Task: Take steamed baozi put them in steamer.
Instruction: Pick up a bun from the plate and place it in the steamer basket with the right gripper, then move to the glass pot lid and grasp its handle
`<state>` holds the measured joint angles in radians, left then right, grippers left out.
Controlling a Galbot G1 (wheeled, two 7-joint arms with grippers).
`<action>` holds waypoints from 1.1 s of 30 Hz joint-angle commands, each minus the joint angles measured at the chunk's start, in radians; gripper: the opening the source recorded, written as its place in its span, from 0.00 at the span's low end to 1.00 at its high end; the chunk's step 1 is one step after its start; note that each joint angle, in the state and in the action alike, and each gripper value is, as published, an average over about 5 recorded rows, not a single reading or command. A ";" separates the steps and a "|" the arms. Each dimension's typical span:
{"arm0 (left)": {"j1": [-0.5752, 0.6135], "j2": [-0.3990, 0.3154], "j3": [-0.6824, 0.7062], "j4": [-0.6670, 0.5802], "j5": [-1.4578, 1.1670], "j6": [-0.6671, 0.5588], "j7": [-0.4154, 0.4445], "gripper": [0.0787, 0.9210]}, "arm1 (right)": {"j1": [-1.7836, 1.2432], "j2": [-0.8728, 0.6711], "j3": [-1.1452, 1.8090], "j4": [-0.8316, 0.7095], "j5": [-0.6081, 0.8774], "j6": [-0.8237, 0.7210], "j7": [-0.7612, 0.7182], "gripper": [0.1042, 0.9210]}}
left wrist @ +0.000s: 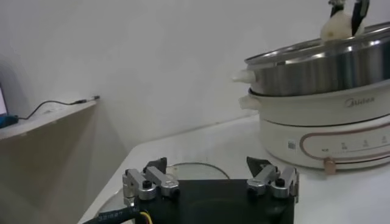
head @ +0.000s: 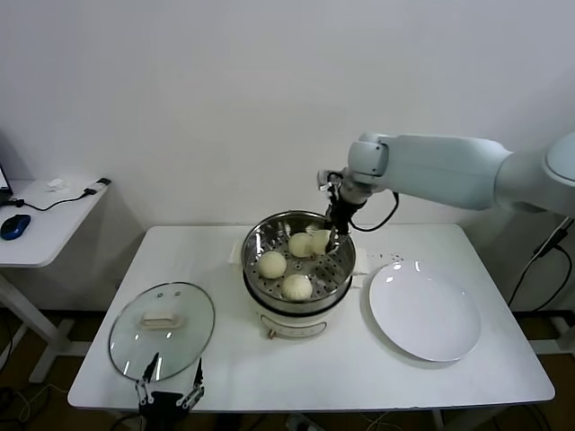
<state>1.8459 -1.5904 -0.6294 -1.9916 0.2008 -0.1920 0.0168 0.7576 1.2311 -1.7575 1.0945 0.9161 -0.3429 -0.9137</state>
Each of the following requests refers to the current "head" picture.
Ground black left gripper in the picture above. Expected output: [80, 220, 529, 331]
[133, 352, 207, 431]

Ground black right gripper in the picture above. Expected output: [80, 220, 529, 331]
[325, 196, 361, 256]

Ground white steamed baozi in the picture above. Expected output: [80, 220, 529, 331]
[281, 274, 314, 302]
[287, 233, 315, 259]
[310, 229, 332, 256]
[258, 251, 288, 280]

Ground glass lid with cream handle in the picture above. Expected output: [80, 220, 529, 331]
[107, 281, 216, 383]

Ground stainless steel steamer basket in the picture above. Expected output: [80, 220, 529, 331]
[241, 210, 356, 316]

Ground white round plate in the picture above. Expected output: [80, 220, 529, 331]
[368, 259, 482, 363]

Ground white floor power strip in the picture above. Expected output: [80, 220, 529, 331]
[287, 413, 316, 431]

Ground white side desk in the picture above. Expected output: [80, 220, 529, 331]
[0, 179, 113, 383]

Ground blue computer mouse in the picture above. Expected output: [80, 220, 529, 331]
[0, 214, 32, 242]

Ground black laptop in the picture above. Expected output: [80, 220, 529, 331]
[0, 164, 13, 204]

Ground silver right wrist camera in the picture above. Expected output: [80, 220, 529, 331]
[316, 169, 343, 193]

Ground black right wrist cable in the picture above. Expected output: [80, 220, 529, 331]
[349, 191, 401, 233]

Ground black desk cable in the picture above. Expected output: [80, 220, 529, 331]
[0, 188, 99, 213]

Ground black cable with plug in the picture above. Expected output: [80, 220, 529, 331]
[507, 215, 575, 312]

